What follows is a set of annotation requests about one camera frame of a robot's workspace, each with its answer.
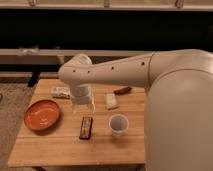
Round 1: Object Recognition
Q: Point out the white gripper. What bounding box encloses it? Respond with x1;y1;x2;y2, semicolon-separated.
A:
70;85;95;115

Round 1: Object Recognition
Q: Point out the orange ceramic bowl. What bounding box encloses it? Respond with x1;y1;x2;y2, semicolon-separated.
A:
24;100;60;131

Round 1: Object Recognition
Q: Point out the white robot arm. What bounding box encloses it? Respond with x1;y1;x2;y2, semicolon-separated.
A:
59;49;213;171

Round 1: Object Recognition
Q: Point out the dark chocolate bar wrapper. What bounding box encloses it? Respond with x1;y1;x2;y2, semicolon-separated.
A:
79;117;93;139

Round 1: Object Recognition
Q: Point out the white snack packet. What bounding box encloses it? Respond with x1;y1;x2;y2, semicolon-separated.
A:
51;87;70;99

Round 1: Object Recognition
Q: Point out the white folded napkin packet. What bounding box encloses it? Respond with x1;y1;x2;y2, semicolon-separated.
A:
105;93;118;110

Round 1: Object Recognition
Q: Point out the wooden cutting board table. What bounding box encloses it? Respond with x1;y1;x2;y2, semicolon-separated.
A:
8;85;145;167

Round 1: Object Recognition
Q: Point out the brown sausage-shaped item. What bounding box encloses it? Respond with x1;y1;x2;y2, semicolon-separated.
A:
113;86;132;95

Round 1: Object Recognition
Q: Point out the long metal shelf rail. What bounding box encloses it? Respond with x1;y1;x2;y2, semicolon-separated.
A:
0;48;147;65

